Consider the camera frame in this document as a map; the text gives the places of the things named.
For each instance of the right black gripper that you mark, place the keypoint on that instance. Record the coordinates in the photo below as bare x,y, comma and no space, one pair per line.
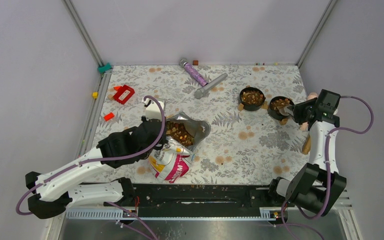
298,108

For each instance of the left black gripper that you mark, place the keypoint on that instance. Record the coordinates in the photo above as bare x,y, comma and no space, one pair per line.
144,118

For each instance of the clear plastic scoop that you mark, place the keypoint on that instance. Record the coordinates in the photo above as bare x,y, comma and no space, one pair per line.
287,110

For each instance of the cat food bag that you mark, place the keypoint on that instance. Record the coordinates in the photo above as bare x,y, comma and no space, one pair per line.
175,160

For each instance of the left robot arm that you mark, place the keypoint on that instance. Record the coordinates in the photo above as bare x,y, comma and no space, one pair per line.
51,194

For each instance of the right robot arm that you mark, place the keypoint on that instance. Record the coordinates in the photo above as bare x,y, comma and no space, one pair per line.
317,185

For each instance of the right black pet bowl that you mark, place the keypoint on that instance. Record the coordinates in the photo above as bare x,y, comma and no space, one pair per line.
276,109

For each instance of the black pet bowl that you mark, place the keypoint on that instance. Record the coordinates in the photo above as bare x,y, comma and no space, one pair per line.
276,109
251,99

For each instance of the pet food kibble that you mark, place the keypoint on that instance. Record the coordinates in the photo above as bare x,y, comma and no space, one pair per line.
178,132

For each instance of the left black pet bowl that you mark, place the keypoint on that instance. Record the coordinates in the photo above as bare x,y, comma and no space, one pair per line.
251,99

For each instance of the pink microphone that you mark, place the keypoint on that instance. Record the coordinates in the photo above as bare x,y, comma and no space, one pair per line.
304,125

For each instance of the gold microphone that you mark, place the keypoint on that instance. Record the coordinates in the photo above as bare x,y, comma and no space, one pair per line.
306,148

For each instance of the small orange block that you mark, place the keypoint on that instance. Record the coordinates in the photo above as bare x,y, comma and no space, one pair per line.
109,116

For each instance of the red toy block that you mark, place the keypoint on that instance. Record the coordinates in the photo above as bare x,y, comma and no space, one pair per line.
123,94

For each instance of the floral table mat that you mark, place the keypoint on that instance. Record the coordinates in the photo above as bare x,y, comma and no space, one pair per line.
243,147

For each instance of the grey microphone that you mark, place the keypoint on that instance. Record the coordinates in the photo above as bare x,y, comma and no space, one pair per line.
201,92

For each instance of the small yellow cube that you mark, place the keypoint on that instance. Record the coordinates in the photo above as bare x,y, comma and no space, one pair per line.
95,95

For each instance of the purple glitter microphone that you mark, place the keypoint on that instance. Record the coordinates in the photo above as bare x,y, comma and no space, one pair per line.
193,72

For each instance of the teal corner clip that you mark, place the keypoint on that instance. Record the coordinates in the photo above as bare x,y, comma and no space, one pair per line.
104,68

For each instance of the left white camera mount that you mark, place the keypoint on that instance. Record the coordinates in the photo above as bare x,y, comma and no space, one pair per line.
152,111

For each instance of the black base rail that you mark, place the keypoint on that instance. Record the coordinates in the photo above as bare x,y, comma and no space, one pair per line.
199,201

